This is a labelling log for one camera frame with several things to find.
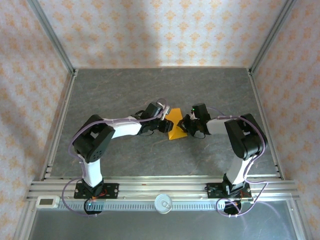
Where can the orange paper sheet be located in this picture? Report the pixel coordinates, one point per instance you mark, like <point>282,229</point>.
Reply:
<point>178,135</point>

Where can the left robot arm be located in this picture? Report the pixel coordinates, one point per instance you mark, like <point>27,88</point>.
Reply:
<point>93,170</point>

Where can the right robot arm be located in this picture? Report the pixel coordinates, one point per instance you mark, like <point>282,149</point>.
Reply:
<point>250,140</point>

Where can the grey metal panel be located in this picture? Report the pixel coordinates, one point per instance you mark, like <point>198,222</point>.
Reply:
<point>162,225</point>

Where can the white digital timer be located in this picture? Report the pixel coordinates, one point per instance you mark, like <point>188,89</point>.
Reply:
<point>46,202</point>

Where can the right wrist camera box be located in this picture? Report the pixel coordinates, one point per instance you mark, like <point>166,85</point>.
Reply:
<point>200,111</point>

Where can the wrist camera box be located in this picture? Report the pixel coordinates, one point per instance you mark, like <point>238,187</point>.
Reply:
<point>200,111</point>
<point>153,110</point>

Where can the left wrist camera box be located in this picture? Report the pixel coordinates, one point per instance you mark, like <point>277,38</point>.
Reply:
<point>153,110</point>

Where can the aluminium mounting rail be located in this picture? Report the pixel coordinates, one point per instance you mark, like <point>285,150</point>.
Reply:
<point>162,186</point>

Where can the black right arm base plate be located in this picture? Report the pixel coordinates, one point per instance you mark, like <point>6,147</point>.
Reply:
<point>212,191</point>

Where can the aluminium side rail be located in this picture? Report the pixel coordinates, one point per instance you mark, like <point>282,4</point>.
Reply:
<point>265,120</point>
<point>60,125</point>

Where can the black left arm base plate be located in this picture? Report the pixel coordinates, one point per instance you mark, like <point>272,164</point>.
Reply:
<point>112,190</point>

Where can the aluminium frame post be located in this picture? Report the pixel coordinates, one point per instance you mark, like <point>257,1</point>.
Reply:
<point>270,35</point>
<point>52,37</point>

